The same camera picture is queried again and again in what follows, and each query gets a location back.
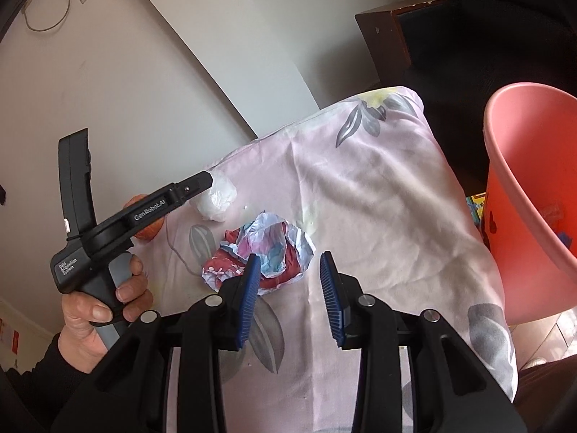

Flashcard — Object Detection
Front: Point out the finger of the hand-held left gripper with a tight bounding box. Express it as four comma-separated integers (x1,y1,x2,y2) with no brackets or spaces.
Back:
171,170,213,202

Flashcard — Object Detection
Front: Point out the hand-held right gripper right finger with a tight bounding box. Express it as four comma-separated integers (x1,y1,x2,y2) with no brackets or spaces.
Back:
319,250,528,433

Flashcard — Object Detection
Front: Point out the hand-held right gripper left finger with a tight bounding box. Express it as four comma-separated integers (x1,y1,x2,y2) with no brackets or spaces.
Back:
52,253,262,433

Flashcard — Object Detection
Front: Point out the white plastic ball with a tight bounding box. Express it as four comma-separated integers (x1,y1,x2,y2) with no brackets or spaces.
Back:
188,171,237,223

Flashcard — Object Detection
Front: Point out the dark red wrapper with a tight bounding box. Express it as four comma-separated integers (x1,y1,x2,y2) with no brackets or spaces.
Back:
201,253,294,297

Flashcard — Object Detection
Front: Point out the blue and red wrapper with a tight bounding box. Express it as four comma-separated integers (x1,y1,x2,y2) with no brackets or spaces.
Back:
225,210,317,283

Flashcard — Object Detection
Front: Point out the pink plastic bucket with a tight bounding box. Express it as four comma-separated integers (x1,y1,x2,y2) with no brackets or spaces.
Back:
483,82,577,326

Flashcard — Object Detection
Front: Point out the person's left forearm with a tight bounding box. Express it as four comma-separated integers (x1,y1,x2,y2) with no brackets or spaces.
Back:
0,331,93,433

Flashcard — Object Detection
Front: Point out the person's left hand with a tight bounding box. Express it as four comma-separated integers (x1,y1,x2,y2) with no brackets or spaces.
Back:
61,253,149,375

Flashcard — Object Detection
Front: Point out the red apple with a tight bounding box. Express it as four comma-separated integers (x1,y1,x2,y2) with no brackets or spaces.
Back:
134,220,164,241

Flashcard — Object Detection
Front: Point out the pink floral tablecloth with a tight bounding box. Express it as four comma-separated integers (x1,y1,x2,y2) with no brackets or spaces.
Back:
135,85,519,433

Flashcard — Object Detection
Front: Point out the yellow printed box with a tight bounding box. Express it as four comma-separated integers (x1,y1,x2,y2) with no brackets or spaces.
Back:
466,192,491,226

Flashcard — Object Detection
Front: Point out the black armchair with wooden sides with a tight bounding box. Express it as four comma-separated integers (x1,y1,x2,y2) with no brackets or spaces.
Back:
354,0,577,194

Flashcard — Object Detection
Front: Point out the thin wall cable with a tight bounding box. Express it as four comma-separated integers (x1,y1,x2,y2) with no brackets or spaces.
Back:
22,0,73,33

